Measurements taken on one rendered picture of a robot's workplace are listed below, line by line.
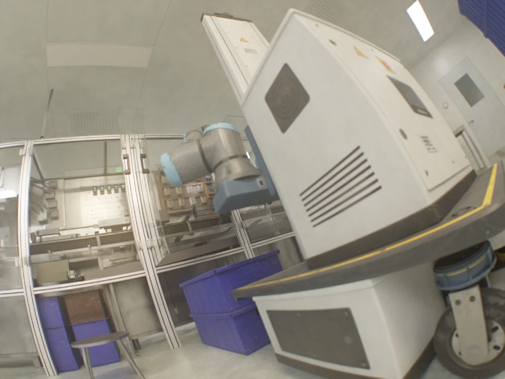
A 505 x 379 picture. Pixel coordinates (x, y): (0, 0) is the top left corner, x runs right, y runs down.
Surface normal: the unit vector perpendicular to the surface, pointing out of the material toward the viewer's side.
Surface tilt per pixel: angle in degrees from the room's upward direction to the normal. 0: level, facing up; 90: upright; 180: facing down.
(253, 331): 90
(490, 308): 85
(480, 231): 90
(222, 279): 90
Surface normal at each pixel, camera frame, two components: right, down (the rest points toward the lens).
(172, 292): 0.50, -0.46
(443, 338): -0.83, 0.15
